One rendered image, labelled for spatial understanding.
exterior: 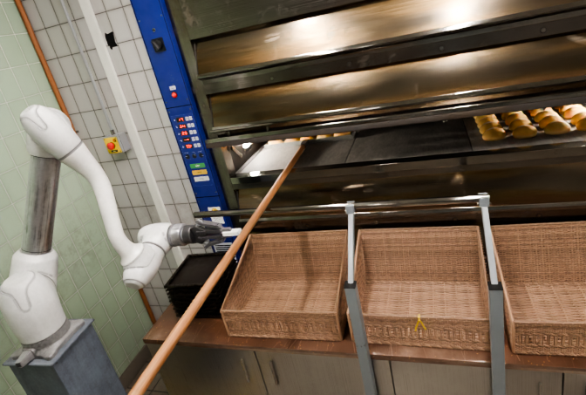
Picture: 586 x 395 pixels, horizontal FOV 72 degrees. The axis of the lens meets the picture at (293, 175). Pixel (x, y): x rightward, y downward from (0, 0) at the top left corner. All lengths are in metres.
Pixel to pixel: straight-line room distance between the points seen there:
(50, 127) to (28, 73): 1.02
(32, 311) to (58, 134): 0.60
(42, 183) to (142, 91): 0.76
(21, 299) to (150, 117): 1.07
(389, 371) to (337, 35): 1.41
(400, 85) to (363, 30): 0.28
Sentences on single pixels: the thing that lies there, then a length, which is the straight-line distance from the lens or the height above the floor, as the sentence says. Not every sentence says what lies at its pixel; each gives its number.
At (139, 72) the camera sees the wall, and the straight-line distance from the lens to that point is 2.23.
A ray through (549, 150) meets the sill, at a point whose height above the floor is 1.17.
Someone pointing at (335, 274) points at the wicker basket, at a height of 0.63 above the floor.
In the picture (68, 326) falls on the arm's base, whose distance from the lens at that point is 1.77.
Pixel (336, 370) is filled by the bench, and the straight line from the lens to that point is 1.93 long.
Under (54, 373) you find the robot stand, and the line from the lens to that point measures 1.73.
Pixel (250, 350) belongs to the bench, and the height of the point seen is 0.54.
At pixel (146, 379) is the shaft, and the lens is 1.10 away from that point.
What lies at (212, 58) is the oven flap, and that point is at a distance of 2.00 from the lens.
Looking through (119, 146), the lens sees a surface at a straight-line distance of 2.36.
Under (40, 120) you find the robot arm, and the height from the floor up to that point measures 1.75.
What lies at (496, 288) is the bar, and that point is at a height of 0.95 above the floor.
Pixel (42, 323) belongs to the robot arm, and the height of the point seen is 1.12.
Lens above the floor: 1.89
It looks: 21 degrees down
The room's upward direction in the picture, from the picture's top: 13 degrees counter-clockwise
